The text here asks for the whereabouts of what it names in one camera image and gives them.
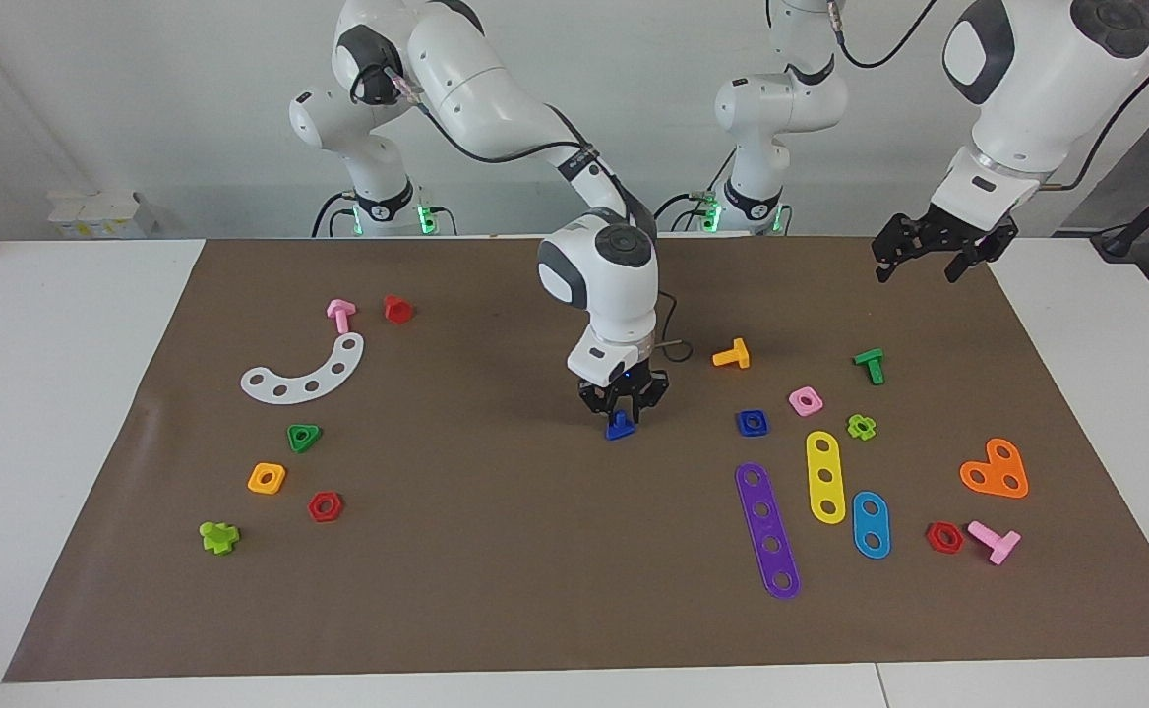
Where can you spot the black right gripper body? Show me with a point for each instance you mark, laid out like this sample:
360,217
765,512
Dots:
624,385

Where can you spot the red hexagonal plastic nut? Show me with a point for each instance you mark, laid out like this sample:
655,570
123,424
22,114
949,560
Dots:
314,507
932,537

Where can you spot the orange plastic bolt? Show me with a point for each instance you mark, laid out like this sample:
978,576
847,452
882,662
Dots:
732,357

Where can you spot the white curved five-hole plate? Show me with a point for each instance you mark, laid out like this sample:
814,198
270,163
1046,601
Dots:
325,377

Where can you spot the blue plastic bolt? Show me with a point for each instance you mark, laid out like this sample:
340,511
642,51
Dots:
620,431

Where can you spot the purple four-hole strip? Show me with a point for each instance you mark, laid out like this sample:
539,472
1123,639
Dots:
767,528

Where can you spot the green plastic bolt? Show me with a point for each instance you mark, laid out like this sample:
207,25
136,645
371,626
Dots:
870,359

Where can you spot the blue two-hole strip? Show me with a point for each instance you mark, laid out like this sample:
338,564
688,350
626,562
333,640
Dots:
871,524

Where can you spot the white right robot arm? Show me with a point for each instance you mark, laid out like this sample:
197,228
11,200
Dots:
496,88

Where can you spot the red plastic bolt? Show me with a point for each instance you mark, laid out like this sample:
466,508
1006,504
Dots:
397,311

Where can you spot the orange square plastic nut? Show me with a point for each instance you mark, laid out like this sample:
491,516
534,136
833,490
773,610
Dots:
254,484

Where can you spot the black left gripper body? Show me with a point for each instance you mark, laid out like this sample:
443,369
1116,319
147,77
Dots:
948,236

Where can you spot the brown table mat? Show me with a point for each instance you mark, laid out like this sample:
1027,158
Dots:
535,590

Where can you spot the pink plastic bolt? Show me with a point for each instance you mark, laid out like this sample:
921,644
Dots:
340,315
999,543

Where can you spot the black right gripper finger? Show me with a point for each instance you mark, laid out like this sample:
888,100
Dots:
645,408
602,406

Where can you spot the lime green cross-head bolt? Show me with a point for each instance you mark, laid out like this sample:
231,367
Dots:
218,538

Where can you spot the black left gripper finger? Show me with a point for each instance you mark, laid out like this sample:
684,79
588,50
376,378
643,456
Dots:
897,241
988,251

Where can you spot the white carton box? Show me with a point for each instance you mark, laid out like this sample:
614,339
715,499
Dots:
102,216

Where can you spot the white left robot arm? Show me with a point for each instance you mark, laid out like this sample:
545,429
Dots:
1037,88

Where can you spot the green triangular plastic nut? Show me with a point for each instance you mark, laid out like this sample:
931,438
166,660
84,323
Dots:
292,431

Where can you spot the orange three-hole corner plate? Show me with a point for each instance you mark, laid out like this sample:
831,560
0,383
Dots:
996,470

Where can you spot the yellow three-hole strip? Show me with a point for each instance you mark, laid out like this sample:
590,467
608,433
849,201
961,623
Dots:
825,462

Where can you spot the lime green cross nut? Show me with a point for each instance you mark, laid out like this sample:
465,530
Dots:
853,427

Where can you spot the pink square plastic nut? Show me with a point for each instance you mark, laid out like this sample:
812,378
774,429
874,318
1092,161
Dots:
816,404

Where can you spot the blue square plastic nut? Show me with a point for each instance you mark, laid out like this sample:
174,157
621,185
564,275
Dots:
741,424

